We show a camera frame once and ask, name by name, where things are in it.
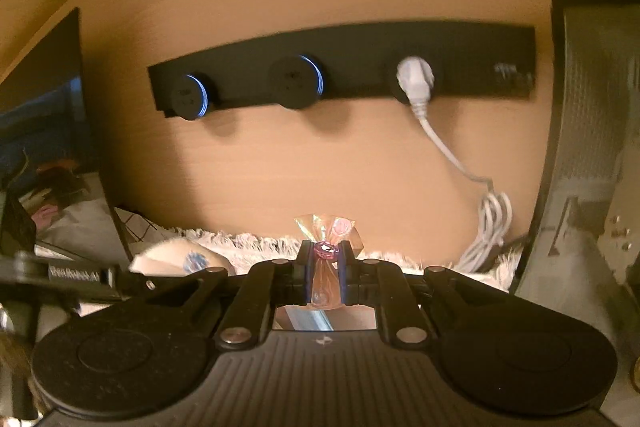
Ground white fluffy blanket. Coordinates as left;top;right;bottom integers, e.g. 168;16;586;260
34;199;532;294

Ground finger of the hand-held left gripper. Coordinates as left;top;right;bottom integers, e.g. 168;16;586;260
107;268;173;304

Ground black power strip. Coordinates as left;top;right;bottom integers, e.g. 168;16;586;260
147;23;536;122

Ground small cellophane candy bag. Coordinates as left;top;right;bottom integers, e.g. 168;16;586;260
294;213;364;310

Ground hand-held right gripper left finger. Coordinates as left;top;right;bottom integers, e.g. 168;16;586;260
131;239;315;350

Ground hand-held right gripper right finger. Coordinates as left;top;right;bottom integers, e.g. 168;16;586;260
337;241;507;349

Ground grey computer case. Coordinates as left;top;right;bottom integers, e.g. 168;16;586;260
509;0;640;394

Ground black monitor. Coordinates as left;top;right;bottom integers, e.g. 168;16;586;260
0;7;135;264

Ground white packet with blue print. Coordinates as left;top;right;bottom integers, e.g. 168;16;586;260
129;241;232;279

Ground white plug with cable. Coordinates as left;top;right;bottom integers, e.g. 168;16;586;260
396;56;514;279

